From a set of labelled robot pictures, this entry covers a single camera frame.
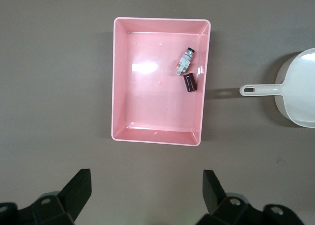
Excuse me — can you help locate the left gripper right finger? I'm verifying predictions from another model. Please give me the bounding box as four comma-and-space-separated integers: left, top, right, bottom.
196, 170, 302, 225

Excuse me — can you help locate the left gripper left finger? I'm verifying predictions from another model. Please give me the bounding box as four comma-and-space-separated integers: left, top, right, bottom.
0, 168, 92, 225

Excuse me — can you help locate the dark brown cylindrical capacitor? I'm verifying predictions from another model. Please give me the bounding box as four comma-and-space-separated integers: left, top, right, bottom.
182, 72, 199, 93

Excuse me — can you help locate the beige plastic dustpan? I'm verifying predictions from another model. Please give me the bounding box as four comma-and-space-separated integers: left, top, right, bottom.
240, 47, 315, 129

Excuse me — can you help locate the white green push-button switch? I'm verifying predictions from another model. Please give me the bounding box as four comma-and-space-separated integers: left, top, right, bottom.
175, 47, 196, 77

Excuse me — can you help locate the pink plastic bin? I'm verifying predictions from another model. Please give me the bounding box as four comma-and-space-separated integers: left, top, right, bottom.
110, 17, 212, 147

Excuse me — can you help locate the brown table cover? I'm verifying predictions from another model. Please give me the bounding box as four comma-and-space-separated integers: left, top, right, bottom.
0, 0, 315, 225

